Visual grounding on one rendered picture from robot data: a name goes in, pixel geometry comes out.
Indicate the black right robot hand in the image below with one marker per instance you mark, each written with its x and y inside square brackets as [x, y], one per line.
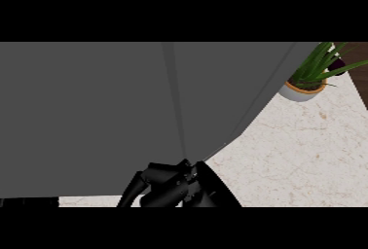
[178, 186]

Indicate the dark grey cabinet door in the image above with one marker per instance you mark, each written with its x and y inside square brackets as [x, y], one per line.
[82, 120]

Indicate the dark grey cabinet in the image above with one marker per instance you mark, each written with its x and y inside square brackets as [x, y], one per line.
[225, 87]

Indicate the black appliance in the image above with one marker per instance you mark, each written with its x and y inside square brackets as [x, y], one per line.
[29, 203]

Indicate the green plant in white pot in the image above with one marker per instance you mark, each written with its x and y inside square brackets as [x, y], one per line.
[307, 86]

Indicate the dark purple round object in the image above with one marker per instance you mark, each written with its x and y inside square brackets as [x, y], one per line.
[339, 67]

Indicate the brown wooden panel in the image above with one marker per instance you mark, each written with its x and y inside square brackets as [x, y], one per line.
[360, 78]

